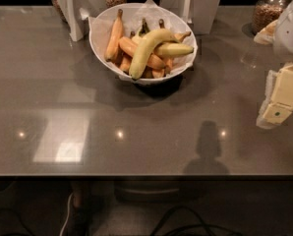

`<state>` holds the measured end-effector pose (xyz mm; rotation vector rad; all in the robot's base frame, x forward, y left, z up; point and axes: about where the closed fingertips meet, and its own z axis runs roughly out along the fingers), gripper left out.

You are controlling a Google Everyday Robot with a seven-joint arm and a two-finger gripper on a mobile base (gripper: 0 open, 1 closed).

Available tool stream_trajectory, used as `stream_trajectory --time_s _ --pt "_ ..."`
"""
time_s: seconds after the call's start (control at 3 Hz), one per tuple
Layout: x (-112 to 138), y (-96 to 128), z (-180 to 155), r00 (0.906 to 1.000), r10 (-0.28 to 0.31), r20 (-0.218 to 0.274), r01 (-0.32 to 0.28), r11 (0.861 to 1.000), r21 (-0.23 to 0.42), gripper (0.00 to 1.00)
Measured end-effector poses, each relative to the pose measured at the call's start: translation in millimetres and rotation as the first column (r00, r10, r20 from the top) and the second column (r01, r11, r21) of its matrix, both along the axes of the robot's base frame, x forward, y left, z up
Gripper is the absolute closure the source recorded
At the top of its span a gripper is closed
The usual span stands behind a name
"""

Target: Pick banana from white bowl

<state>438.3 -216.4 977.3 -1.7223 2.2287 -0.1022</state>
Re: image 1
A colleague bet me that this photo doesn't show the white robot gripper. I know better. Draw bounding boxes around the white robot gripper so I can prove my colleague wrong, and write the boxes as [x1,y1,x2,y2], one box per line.
[254,0,293,129]

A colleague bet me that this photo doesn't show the yellow banana on right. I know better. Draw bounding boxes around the yellow banana on right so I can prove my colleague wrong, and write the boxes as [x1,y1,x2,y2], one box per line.
[153,43,194,58]

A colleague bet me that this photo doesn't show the orange banana with brown stem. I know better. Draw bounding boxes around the orange banana with brown stem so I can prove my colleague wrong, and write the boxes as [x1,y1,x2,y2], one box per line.
[157,18,193,76]

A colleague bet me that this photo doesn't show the large yellow-green banana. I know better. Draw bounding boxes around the large yellow-green banana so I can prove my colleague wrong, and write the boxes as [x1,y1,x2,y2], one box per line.
[129,29,178,80]

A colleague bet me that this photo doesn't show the white bowl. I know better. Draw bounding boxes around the white bowl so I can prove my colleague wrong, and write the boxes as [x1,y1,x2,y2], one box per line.
[88,2,199,86]

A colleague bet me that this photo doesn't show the small green-tipped banana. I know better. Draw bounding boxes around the small green-tipped banana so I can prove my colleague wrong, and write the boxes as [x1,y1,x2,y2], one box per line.
[132,19,149,43]

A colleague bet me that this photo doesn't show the orange banana in middle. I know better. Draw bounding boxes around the orange banana in middle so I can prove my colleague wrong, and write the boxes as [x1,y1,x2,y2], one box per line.
[119,36,165,72]

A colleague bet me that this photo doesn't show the small orange banana lower left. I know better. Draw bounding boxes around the small orange banana lower left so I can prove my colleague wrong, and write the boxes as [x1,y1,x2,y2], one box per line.
[119,53,132,74]

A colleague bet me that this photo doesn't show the orange banana on left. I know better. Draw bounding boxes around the orange banana on left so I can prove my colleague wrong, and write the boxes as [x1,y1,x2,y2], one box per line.
[104,9,124,62]

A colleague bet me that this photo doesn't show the white paper bowl liner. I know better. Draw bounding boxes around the white paper bowl liner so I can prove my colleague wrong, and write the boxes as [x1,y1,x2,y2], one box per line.
[79,0,199,83]

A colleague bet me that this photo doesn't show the glass jar right with grains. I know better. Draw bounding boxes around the glass jar right with grains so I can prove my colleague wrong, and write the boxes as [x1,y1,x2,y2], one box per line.
[251,0,292,34]

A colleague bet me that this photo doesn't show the black cable on floor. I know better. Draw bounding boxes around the black cable on floor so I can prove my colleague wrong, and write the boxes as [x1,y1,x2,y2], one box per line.
[149,205,244,236]

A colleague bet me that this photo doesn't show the white cable on floor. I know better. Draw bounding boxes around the white cable on floor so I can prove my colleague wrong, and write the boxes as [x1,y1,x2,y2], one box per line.
[58,193,74,236]

